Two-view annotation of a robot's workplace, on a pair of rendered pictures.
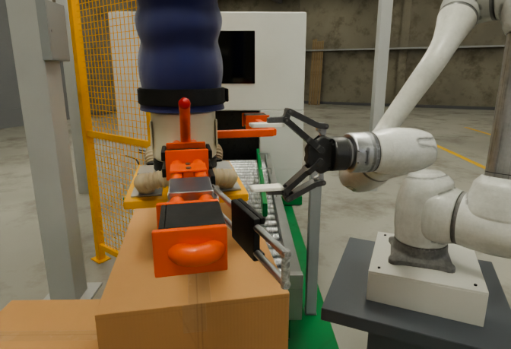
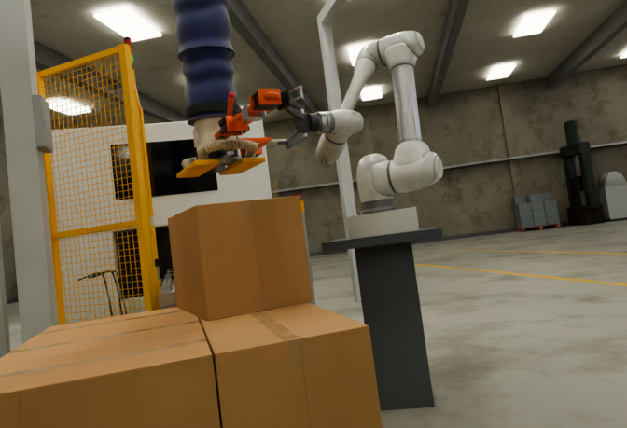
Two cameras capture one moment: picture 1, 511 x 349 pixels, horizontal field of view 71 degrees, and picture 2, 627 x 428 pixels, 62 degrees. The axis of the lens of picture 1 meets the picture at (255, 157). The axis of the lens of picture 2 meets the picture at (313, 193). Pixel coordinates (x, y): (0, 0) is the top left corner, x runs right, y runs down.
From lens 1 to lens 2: 1.42 m
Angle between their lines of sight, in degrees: 23
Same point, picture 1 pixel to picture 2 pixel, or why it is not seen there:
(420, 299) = (382, 226)
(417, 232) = (371, 189)
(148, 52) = (196, 84)
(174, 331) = (239, 217)
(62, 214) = (48, 302)
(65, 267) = not seen: hidden behind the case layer
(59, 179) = (46, 263)
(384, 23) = not seen: hidden behind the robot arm
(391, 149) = (339, 116)
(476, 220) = (398, 167)
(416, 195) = (366, 167)
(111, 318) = (204, 208)
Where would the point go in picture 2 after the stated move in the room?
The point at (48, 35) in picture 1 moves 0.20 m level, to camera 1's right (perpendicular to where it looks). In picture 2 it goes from (43, 124) to (81, 122)
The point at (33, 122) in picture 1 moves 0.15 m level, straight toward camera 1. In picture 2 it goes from (21, 206) to (31, 202)
